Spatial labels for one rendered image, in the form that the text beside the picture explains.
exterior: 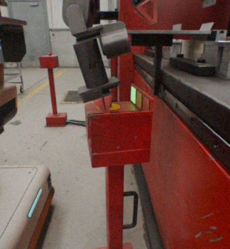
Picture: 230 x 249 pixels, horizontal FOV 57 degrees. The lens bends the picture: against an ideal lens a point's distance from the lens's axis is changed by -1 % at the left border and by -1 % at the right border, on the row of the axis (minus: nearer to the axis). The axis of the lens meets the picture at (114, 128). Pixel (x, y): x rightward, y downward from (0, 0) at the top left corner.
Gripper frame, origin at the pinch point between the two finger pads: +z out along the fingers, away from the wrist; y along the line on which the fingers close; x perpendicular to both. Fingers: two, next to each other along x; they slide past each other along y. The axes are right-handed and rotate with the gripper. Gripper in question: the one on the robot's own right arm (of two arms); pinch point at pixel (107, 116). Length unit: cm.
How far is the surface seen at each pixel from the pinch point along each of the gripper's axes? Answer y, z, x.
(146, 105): 10.5, -0.7, -2.4
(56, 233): -43, 70, 35
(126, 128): 3.4, 2.3, -5.2
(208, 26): 44, -12, 21
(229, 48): 35.2, -8.4, -1.4
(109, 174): -4.6, 19.1, 1.9
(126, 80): 29, 20, 108
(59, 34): -27, -38, 756
